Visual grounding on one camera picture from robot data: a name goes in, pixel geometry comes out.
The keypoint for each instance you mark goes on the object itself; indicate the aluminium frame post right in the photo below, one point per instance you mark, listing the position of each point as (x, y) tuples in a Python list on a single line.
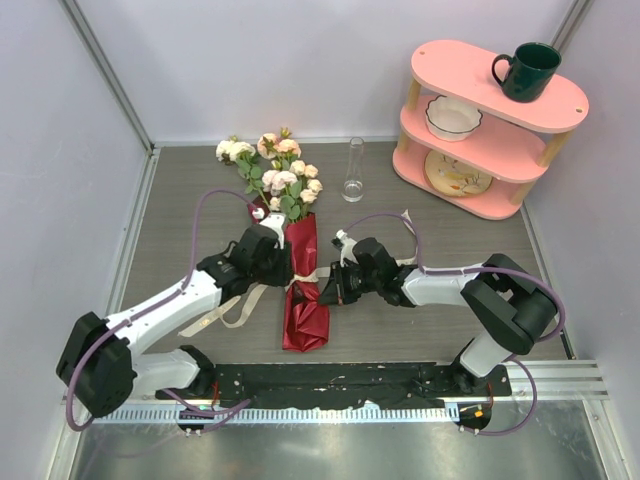
[(570, 24)]

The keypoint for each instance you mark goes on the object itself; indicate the pale pink rose stem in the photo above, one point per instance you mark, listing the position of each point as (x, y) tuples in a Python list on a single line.
[(291, 188)]

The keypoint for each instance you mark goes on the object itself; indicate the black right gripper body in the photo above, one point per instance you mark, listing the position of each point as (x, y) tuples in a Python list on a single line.
[(353, 281)]

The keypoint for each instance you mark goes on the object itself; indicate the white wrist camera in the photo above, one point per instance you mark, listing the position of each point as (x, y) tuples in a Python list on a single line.
[(274, 221), (345, 244)]

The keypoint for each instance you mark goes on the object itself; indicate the clear glass vase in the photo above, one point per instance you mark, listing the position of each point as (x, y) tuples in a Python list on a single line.
[(352, 190)]

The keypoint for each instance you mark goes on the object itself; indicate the white scalloped bowl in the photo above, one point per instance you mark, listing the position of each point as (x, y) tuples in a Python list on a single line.
[(451, 120)]

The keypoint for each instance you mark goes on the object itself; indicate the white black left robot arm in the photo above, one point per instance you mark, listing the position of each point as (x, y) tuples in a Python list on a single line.
[(150, 340)]

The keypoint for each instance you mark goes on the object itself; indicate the aluminium front rail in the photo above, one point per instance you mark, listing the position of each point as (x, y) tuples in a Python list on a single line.
[(538, 380)]

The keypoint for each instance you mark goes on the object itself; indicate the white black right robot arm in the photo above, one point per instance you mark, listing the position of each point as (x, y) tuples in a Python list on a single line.
[(514, 308)]

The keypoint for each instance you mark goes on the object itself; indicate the aluminium frame post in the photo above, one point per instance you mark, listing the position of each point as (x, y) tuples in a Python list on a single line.
[(98, 56), (570, 24)]

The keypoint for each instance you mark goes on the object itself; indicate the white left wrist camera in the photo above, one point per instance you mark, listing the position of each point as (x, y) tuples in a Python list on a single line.
[(274, 221)]

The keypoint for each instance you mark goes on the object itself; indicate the dark green mug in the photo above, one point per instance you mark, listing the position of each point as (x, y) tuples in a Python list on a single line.
[(530, 69)]

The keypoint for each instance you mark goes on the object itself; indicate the pink three-tier shelf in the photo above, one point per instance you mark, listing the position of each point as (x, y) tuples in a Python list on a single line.
[(515, 143)]

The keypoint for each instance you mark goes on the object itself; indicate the yellow patterned plate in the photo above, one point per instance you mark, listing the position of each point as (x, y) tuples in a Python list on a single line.
[(454, 178)]

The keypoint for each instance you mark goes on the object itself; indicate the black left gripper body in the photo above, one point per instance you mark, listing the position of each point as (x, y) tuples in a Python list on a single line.
[(275, 271)]

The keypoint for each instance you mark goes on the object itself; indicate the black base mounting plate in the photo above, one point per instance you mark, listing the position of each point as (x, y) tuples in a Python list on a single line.
[(338, 386)]

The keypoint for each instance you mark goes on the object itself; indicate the white rose stem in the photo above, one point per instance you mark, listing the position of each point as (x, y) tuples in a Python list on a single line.
[(245, 157)]

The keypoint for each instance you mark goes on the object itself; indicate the aluminium frame post left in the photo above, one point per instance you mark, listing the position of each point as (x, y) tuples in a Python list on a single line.
[(98, 56)]

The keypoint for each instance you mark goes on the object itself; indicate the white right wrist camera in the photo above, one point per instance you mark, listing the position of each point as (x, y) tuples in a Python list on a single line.
[(345, 244)]

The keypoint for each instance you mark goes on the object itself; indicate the dark red wrapping paper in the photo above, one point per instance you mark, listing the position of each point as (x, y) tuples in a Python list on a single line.
[(306, 323)]

